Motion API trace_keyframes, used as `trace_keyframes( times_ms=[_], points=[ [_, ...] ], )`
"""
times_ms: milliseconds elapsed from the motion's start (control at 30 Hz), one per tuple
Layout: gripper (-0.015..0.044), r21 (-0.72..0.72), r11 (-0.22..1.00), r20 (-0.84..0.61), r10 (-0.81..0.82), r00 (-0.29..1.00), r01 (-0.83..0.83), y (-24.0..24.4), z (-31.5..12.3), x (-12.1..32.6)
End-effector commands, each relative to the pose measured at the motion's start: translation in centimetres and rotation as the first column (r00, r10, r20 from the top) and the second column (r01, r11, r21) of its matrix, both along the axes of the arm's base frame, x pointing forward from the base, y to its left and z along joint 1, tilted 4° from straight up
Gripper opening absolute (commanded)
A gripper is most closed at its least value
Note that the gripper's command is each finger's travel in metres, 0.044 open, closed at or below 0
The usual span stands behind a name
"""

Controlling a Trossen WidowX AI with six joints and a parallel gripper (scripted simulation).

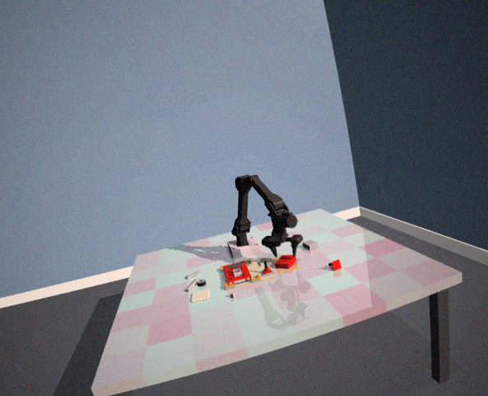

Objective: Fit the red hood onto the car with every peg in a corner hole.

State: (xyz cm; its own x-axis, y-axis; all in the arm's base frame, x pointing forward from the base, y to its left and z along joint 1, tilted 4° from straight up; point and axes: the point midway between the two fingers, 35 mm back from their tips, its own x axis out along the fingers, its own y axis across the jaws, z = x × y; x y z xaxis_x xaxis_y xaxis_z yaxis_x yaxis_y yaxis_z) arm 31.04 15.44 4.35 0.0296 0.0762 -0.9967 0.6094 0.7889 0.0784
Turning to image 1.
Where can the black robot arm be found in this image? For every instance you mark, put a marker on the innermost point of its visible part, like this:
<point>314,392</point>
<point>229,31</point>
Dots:
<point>274,204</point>

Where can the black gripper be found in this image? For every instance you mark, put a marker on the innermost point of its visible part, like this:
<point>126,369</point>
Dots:
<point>295,240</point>

